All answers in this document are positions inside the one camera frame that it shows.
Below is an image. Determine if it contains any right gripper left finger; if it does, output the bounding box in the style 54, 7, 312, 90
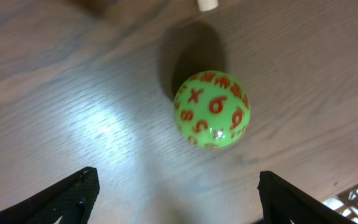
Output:
0, 167, 100, 224

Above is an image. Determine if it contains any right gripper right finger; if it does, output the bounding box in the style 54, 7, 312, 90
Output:
258, 170, 354, 224

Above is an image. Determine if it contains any green ball with red symbols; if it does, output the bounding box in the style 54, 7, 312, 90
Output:
173, 70, 251, 148

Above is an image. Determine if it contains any wooden rattle drum toy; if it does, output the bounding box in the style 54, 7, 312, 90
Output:
196, 0, 219, 12

